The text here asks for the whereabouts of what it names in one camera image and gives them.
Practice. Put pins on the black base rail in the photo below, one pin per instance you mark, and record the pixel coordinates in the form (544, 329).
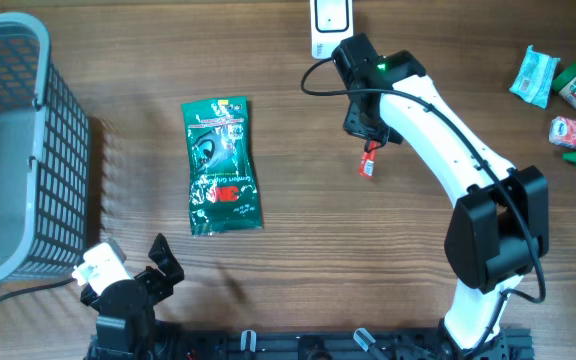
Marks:
(313, 345)

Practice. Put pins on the white barcode scanner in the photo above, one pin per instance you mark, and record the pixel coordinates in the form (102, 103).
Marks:
(331, 22)

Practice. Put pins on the green 3M product pouch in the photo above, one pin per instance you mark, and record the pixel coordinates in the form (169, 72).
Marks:
(223, 191)

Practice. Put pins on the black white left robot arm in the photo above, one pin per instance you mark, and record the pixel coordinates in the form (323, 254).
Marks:
(126, 326)

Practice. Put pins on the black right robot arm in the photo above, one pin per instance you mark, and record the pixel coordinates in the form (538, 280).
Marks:
(499, 228)

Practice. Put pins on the grey plastic mesh basket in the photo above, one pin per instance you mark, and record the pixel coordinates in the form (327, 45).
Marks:
(45, 146)

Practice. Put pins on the pale teal packet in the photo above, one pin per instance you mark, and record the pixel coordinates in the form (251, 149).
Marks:
(534, 80)

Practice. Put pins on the small red white packet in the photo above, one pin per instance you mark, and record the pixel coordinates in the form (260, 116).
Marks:
(563, 132)

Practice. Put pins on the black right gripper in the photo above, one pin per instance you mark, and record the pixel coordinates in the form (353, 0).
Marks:
(354, 125)

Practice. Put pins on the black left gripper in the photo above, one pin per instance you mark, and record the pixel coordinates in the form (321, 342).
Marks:
(162, 286)

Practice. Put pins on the red stick packet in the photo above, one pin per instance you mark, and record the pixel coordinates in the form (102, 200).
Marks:
(366, 167)

